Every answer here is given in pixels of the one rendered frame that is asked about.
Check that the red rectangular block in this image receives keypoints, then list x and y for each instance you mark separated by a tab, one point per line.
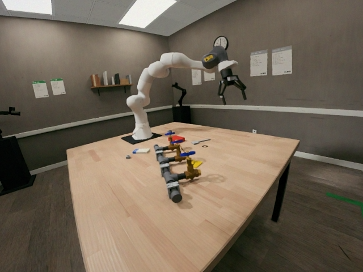
178	137

